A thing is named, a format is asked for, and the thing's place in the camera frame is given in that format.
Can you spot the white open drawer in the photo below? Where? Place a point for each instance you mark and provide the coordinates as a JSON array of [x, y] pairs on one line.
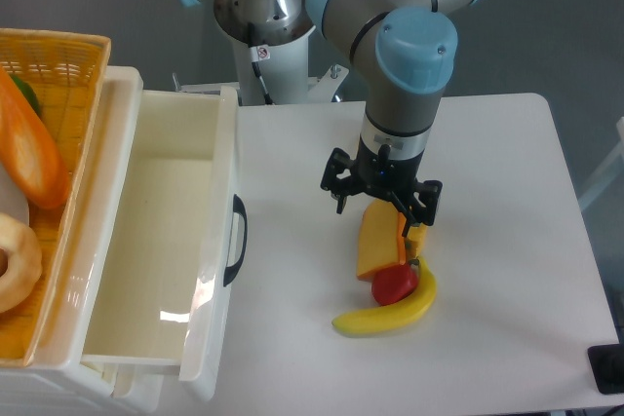
[[161, 306]]

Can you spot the yellow orange bread slice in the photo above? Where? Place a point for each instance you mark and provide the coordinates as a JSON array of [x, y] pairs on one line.
[[381, 243]]

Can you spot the green toy vegetable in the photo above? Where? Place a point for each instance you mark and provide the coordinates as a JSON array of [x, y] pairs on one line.
[[28, 93]]

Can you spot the yellow toy banana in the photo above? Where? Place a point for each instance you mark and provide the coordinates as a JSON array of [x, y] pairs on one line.
[[372, 321]]

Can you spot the black drawer handle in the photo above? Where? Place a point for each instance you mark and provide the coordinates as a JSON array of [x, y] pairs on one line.
[[238, 241]]

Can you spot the yellow cheese wedge toy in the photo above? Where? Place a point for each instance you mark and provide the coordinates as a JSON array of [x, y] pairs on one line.
[[415, 241]]

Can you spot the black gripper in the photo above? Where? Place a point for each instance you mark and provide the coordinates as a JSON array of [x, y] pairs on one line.
[[388, 180]]

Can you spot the black device at table edge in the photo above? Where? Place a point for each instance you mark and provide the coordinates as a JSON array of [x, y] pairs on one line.
[[607, 366]]

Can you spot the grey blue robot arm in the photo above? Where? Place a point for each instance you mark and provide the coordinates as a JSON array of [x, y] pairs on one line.
[[405, 51]]

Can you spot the white drawer cabinet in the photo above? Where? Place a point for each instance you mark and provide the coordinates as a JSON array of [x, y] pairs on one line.
[[59, 382]]

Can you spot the orange baguette toy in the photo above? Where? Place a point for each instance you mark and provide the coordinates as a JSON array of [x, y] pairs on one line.
[[29, 154]]

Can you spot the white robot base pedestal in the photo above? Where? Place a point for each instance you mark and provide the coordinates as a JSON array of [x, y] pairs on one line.
[[279, 74]]

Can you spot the beige donut toy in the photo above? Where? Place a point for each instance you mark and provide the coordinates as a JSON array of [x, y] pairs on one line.
[[24, 262]]

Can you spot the orange woven basket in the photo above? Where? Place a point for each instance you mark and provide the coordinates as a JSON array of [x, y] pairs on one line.
[[66, 73]]

